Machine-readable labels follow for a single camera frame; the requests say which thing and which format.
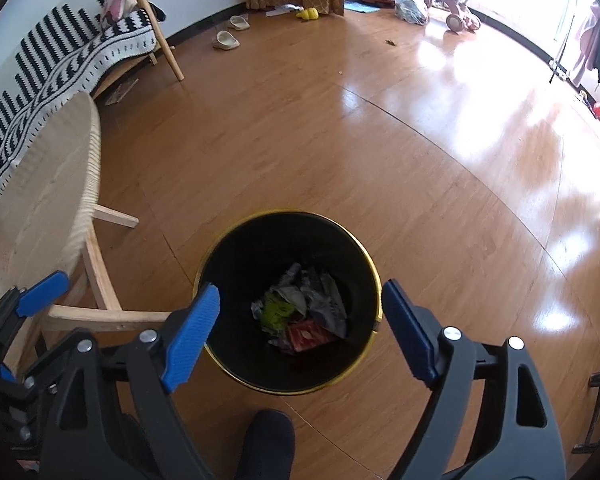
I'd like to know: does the round wooden table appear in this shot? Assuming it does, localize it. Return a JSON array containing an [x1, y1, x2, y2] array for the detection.
[[0, 91, 173, 376]]

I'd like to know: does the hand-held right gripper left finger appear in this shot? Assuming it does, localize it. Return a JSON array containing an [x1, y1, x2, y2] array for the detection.
[[39, 282, 222, 480]]

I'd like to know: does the brown flat board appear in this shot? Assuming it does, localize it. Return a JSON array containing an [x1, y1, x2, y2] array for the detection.
[[104, 77, 140, 107]]

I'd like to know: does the black bin with yellow rim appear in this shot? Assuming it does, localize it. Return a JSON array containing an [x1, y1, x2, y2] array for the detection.
[[192, 210, 385, 397]]

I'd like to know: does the green wrapper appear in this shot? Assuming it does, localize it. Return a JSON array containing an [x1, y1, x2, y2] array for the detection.
[[260, 292, 296, 331]]

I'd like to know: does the wooden sofa frame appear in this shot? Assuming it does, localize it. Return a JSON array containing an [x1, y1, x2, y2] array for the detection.
[[92, 0, 186, 101]]

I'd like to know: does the checkered sofa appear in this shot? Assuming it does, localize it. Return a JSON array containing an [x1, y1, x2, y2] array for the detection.
[[0, 0, 157, 233]]

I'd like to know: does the red packet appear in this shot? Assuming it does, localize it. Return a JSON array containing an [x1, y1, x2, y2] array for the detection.
[[286, 319, 331, 353]]

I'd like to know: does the clothes drying rack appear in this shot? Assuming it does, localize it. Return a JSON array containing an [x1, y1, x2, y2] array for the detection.
[[549, 0, 577, 83]]

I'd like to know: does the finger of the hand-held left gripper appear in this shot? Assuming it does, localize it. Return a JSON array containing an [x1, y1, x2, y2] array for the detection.
[[0, 270, 72, 361], [0, 355, 63, 407]]

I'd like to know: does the pink hanging garment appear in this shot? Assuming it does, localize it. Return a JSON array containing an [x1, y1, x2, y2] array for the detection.
[[570, 2, 600, 88]]

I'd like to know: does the clear plastic bag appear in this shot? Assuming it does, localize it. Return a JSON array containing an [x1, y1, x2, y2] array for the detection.
[[394, 0, 429, 26]]

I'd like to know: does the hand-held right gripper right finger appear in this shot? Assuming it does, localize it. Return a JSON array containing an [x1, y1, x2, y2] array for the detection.
[[381, 280, 567, 480]]

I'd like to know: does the blue foil wrapper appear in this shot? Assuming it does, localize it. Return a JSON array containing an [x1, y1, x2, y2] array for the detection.
[[300, 267, 349, 337]]

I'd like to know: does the dark shoe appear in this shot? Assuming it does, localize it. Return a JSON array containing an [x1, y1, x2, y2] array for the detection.
[[232, 409, 297, 480]]

